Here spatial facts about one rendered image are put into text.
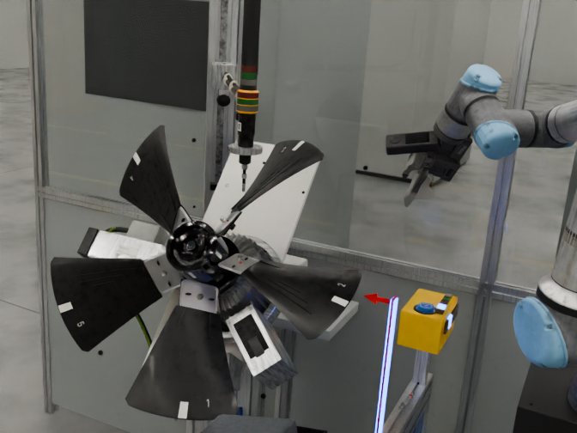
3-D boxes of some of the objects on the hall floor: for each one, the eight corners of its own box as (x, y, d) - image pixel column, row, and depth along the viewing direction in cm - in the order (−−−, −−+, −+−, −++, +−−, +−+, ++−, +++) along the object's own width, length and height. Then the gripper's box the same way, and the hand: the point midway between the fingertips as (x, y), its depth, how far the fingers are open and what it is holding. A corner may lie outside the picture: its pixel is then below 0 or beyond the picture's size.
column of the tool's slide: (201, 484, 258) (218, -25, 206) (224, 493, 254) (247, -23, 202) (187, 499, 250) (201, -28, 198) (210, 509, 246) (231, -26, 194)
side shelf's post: (271, 527, 239) (286, 307, 215) (282, 531, 238) (298, 309, 214) (265, 534, 236) (281, 311, 212) (276, 539, 234) (293, 314, 210)
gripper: (476, 158, 144) (432, 222, 159) (468, 113, 154) (427, 177, 169) (439, 147, 142) (397, 212, 157) (433, 103, 153) (394, 167, 167)
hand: (403, 188), depth 162 cm, fingers open, 8 cm apart
